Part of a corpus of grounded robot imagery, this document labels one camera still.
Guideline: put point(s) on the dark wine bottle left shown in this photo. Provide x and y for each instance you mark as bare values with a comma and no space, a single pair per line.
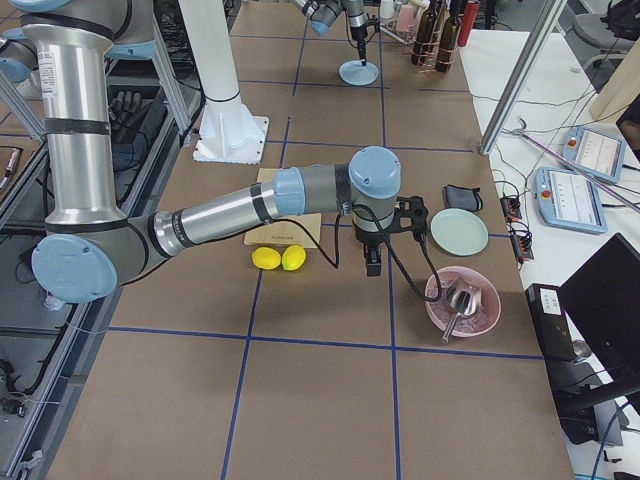
424,32

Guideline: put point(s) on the wooden cutting board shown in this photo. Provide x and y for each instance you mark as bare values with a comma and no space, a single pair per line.
291,230

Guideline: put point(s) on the pink cup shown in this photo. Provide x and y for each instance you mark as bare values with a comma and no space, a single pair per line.
405,18

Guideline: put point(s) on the mint green plate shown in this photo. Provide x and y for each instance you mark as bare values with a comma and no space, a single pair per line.
459,232

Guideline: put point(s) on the dark wine bottle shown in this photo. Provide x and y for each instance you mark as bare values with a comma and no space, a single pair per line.
424,32
448,37

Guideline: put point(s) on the teach pendant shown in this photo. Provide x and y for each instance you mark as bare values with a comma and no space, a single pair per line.
599,153
568,201

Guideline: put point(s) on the right yellow lemon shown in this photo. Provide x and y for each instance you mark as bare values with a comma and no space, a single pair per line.
293,258

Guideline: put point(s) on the red cylinder bottle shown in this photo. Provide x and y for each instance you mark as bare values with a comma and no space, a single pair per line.
467,21

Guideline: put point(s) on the near teach pendant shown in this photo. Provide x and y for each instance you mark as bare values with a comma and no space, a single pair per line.
568,201

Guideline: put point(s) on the left yellow lemon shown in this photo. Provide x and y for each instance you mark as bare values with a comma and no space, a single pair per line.
266,258

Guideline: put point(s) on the black mannequin hand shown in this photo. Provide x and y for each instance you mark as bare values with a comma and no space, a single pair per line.
126,112

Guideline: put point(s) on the dark wine bottle right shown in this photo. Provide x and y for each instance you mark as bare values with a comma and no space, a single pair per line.
448,37

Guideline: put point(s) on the pink bowl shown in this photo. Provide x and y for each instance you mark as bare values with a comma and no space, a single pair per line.
487,315

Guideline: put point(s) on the white cup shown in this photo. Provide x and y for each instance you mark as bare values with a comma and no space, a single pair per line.
386,9

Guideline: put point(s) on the far teach pendant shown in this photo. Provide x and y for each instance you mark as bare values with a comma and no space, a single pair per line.
599,153

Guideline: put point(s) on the black monitor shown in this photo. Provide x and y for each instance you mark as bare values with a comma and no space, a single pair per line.
602,300

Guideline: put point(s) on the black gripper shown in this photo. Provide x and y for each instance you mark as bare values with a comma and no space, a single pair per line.
368,239
358,34

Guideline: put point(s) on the black computer box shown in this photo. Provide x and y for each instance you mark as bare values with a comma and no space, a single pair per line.
550,322

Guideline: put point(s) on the copper wire bottle rack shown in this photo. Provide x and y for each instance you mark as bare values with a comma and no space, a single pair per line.
407,39

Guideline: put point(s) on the aluminium frame post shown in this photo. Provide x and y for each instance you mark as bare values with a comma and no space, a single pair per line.
530,52

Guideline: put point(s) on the pink reacher stick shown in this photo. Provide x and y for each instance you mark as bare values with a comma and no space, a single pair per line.
521,132

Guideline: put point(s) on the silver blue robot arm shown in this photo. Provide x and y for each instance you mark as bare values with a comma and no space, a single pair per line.
324,14
91,247

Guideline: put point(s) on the orange black cable adapter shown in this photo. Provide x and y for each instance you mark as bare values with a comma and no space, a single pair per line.
520,235

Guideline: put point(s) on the dark grey folded cloth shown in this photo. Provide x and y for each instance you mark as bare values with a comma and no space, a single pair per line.
463,198

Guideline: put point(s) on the yellow lemon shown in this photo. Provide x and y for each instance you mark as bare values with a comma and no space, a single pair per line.
266,258
293,258

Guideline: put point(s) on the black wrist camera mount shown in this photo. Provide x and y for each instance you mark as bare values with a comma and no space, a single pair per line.
410,216

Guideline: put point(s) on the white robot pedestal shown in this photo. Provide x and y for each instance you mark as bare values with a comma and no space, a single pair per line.
228,132

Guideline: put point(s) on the metal scoop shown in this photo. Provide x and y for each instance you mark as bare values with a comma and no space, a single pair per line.
464,299

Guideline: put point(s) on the light blue plate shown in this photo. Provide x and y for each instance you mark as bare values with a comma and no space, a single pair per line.
355,73

